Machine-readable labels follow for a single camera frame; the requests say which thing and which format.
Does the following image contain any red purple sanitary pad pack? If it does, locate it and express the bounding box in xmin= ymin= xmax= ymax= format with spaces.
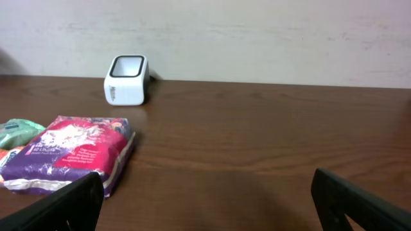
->
xmin=1 ymin=116 xmax=136 ymax=198

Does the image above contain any white barcode scanner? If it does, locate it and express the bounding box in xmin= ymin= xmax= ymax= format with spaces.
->
xmin=103 ymin=55 xmax=150 ymax=106

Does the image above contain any small orange tissue pack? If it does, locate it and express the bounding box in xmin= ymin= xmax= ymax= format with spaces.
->
xmin=0 ymin=146 xmax=24 ymax=172

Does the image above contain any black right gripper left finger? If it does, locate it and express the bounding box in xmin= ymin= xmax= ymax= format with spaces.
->
xmin=1 ymin=172 xmax=104 ymax=231

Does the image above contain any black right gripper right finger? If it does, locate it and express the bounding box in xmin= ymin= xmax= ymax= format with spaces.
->
xmin=311 ymin=168 xmax=410 ymax=231

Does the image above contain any teal green wipes pack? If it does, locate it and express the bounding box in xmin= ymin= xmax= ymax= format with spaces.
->
xmin=1 ymin=119 xmax=46 ymax=150

